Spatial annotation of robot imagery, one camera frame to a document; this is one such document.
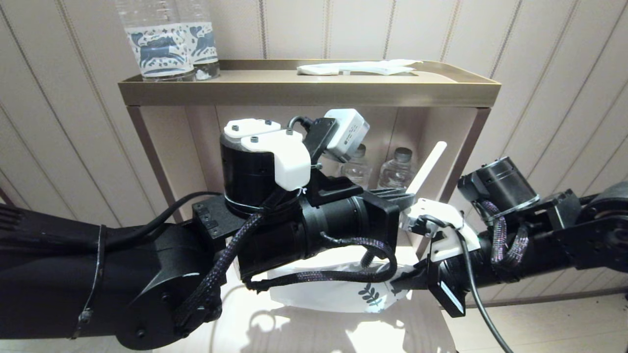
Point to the white folded sachet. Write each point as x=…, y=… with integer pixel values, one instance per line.
x=318, y=70

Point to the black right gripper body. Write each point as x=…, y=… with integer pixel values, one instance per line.
x=449, y=299

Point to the white left arm joint cover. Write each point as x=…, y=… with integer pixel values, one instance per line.
x=289, y=162

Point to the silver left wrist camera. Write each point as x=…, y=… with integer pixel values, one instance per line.
x=351, y=132

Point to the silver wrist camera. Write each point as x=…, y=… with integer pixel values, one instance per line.
x=351, y=132
x=414, y=215

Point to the white packet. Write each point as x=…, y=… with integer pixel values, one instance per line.
x=378, y=67

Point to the white leaf-print plastic bag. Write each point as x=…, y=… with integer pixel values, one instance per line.
x=324, y=294

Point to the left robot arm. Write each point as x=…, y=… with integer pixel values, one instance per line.
x=73, y=284

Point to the small clear water bottle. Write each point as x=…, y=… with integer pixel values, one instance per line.
x=395, y=171
x=357, y=171

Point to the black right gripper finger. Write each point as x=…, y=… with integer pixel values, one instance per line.
x=414, y=285
x=419, y=273

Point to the bronze open shelf unit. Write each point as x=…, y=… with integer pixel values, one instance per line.
x=304, y=90

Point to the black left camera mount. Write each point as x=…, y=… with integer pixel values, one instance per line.
x=328, y=191

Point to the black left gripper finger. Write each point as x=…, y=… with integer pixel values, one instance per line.
x=392, y=194
x=406, y=204

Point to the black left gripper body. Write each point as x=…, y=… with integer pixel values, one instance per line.
x=380, y=223

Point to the large bottle blue deer label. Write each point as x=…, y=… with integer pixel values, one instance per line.
x=159, y=46
x=206, y=44

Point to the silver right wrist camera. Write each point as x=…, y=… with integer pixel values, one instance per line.
x=414, y=215

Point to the slim white toothbrush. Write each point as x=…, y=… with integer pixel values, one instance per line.
x=428, y=166

